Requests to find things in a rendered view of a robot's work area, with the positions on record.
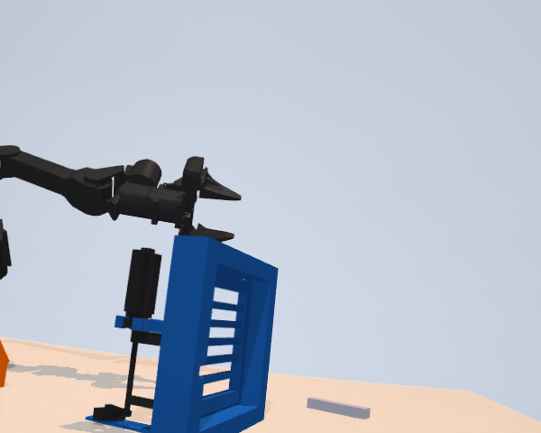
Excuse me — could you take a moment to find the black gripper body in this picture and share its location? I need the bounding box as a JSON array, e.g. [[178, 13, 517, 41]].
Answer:
[[145, 155, 204, 236]]

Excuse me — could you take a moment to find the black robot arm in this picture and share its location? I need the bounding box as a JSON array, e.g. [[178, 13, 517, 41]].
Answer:
[[0, 145, 161, 279]]

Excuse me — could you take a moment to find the grey rectangular bar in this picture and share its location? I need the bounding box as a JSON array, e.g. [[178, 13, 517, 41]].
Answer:
[[307, 397, 371, 419]]

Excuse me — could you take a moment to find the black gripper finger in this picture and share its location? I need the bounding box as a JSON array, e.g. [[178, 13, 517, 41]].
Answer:
[[195, 223, 234, 242], [198, 167, 242, 201]]

